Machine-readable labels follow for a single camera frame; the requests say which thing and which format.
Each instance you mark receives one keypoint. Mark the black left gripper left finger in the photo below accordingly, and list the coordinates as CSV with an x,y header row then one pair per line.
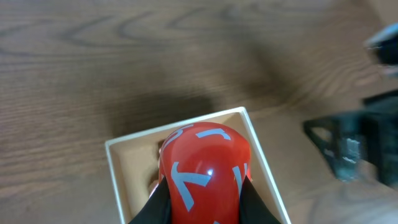
x,y
157,210

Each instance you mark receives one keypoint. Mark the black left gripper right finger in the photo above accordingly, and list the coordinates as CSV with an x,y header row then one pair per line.
x,y
252,210

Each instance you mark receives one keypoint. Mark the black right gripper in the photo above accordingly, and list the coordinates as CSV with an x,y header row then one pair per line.
x,y
369,134

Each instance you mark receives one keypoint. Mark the red lettered ball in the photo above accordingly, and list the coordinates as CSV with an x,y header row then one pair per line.
x,y
205,165

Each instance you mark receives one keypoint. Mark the white cardboard box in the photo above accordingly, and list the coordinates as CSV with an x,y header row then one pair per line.
x,y
133,163

